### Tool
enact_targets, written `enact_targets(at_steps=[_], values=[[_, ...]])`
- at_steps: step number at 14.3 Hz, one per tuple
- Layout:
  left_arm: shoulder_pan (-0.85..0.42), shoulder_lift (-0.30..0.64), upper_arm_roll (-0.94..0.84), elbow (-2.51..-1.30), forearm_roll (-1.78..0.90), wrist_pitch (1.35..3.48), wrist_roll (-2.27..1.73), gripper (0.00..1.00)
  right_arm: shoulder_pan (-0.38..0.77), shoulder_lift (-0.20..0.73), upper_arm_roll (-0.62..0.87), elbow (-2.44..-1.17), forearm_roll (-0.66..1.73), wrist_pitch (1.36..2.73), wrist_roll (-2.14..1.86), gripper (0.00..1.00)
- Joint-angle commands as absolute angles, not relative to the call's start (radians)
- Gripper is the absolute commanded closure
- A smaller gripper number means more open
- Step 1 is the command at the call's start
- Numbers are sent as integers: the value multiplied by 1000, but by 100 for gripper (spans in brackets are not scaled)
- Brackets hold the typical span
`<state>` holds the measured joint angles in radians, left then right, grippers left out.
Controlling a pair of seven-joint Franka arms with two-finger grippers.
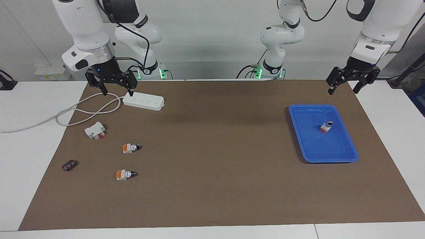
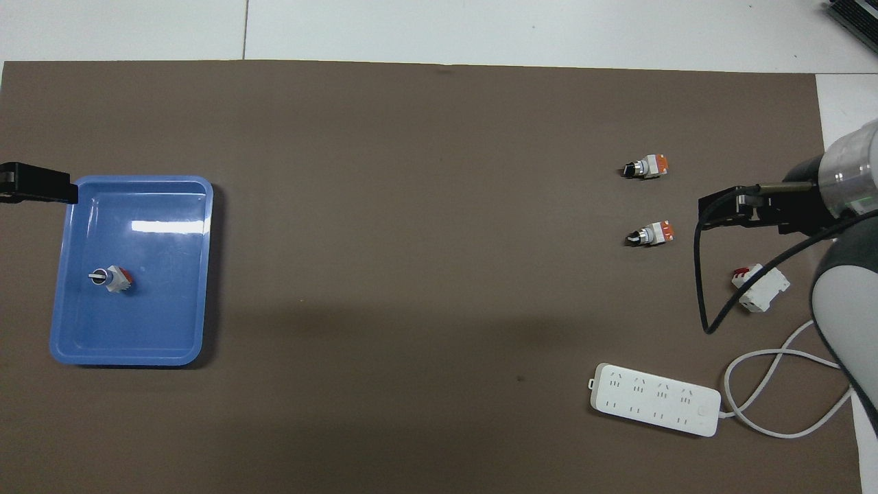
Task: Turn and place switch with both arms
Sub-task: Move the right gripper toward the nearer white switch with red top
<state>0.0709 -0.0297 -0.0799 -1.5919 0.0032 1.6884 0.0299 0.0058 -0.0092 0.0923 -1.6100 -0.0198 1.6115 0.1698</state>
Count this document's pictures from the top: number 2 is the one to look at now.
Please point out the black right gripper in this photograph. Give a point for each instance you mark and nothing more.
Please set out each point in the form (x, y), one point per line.
(802, 206)

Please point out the white circuit breaker red lever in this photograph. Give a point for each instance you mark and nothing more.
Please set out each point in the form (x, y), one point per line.
(765, 291)

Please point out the blue plastic tray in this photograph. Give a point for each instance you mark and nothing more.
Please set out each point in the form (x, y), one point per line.
(164, 322)

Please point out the white power strip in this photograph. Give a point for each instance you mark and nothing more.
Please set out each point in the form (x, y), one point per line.
(651, 401)

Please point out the dark ribbed device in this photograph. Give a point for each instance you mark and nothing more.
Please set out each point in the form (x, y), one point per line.
(861, 10)

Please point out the brown paper table mat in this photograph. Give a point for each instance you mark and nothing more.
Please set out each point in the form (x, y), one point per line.
(411, 274)

